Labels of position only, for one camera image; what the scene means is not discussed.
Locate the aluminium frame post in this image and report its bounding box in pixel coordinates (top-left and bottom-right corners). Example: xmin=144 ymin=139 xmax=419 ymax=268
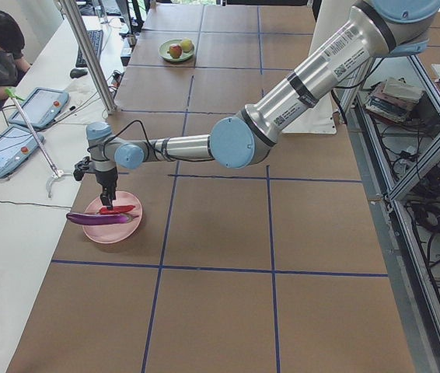
xmin=60 ymin=0 xmax=117 ymax=114

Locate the light green plate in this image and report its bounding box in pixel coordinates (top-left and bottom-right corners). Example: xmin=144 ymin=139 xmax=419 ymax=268
xmin=159 ymin=38 xmax=195 ymax=63

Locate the black computer mouse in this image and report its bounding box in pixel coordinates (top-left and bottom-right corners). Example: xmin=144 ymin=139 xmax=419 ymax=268
xmin=69 ymin=68 xmax=88 ymax=78

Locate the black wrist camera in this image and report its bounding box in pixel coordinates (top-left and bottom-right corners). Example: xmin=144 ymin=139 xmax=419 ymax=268
xmin=73 ymin=156 xmax=93 ymax=181

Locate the upper teach pendant tablet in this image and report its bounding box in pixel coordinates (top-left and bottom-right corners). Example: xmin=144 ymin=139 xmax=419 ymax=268
xmin=16 ymin=87 xmax=69 ymax=131

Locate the red yellow pomegranate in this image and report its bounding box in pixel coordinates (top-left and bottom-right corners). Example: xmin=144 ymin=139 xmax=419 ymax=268
xmin=168 ymin=44 xmax=183 ymax=59

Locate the aluminium side frame rack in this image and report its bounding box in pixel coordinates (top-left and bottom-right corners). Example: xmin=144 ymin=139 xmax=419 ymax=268
xmin=348 ymin=46 xmax=440 ymax=372

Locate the teach pendant tablet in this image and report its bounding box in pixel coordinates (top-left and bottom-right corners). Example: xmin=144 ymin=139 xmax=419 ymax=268
xmin=16 ymin=87 xmax=69 ymax=131
xmin=0 ymin=124 xmax=39 ymax=179

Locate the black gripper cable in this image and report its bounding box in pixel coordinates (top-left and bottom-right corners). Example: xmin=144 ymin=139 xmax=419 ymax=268
xmin=101 ymin=119 xmax=174 ymax=162

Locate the lower teach pendant tablet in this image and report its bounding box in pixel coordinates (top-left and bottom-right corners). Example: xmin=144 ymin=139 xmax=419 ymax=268
xmin=0 ymin=124 xmax=39 ymax=179

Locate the purple eggplant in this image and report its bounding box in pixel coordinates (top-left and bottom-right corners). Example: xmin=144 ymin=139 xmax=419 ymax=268
xmin=66 ymin=212 xmax=138 ymax=226

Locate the pale pink green peach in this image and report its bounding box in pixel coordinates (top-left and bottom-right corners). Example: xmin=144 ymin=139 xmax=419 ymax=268
xmin=180 ymin=38 xmax=194 ymax=53

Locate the red chili pepper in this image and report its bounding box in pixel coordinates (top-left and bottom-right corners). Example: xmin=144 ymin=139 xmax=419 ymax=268
xmin=97 ymin=205 xmax=135 ymax=214

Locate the stack of books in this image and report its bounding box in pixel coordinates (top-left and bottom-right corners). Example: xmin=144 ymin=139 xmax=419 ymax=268
xmin=365 ymin=78 xmax=424 ymax=123

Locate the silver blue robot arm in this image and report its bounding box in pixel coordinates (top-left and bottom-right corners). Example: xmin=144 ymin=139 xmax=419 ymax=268
xmin=86 ymin=1 xmax=440 ymax=208

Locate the reacher grabber stick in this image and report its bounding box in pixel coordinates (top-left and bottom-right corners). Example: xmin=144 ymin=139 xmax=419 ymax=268
xmin=5 ymin=88 xmax=72 ymax=199

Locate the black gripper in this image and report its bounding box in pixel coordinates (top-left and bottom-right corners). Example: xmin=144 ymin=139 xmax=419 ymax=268
xmin=96 ymin=167 xmax=118 ymax=206

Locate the pink plate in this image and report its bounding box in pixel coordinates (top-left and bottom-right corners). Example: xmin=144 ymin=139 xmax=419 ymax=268
xmin=82 ymin=191 xmax=143 ymax=244

